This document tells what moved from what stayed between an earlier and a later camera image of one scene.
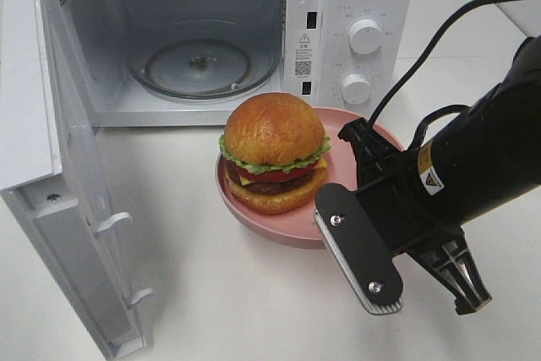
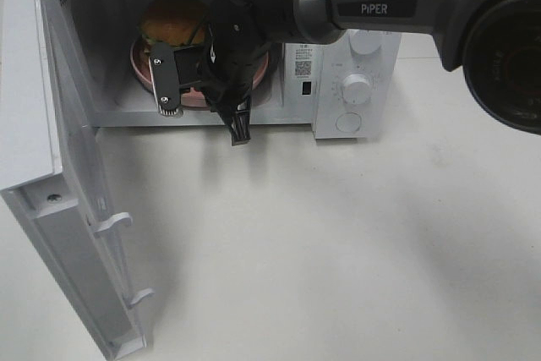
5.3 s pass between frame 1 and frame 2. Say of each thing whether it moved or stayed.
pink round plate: moved
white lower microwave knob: stayed
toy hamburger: moved
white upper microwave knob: stayed
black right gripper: moved
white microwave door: stayed
